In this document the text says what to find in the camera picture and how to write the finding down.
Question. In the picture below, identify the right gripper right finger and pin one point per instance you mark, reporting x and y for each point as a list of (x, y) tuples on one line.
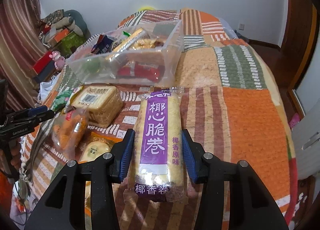
[(251, 204)]

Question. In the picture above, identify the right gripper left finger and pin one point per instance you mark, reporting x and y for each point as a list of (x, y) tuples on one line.
[(62, 206)]

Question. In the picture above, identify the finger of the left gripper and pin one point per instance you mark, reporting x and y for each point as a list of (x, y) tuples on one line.
[(37, 110), (44, 116)]

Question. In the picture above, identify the clear bag orange snacks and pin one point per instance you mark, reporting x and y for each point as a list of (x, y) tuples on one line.
[(68, 130)]

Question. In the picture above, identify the round cracker pack orange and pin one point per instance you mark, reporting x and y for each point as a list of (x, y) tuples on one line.
[(93, 145)]

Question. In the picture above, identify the square bread pack with barcode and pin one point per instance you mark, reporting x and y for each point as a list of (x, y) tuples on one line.
[(102, 102)]

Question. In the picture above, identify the purple coconut roll pack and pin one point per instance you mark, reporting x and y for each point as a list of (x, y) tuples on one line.
[(157, 165)]

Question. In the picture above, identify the left hand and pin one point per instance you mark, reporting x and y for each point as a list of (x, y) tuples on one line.
[(10, 164)]

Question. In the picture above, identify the pink plush toy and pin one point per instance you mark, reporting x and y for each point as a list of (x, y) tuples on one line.
[(58, 59)]

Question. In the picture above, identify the green snack pack in bin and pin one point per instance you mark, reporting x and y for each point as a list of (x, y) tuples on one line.
[(91, 66)]

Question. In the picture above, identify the green patterned box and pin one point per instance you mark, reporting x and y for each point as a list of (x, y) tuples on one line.
[(68, 45)]

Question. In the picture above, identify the striped curtain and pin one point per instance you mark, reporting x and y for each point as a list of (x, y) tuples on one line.
[(20, 50)]

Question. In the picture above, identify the blue red white snack bag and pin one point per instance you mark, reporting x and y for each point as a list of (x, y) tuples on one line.
[(103, 45)]

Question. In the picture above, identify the patchwork orange quilt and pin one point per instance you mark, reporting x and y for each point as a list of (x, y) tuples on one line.
[(231, 105)]

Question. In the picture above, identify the grey stuffed toy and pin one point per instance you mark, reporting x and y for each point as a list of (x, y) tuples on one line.
[(69, 23)]

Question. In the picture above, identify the red snack pack in bin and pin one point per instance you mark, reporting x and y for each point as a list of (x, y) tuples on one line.
[(151, 72)]

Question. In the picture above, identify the clear plastic storage bin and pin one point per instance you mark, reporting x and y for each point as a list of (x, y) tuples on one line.
[(159, 43)]

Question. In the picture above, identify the yellow fuzzy pillow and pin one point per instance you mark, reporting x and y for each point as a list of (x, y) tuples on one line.
[(146, 8)]

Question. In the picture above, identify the brown wooden door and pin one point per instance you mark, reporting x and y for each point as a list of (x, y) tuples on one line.
[(299, 42)]

